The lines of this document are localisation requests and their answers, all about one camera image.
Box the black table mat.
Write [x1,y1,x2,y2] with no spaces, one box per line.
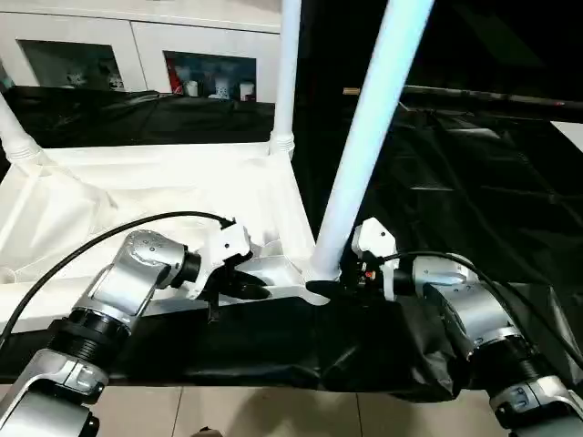
[0,84,583,404]

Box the black backdrop cloth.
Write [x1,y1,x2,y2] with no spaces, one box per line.
[291,0,583,115]

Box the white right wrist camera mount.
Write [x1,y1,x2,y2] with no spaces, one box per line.
[351,217,402,302]

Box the white glass-door cabinet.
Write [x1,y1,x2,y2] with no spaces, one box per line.
[0,0,283,104]

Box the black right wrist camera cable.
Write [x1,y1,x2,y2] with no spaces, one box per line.
[375,251,583,383]

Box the dark metal rod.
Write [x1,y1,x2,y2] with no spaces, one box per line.
[403,85,583,111]

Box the white plastic table top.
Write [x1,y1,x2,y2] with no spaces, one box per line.
[0,136,343,336]

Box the white flat board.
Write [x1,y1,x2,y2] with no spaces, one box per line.
[549,120,583,154]

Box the white plastic table leg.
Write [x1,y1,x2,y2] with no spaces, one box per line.
[309,0,437,279]
[0,93,45,163]
[268,0,302,156]

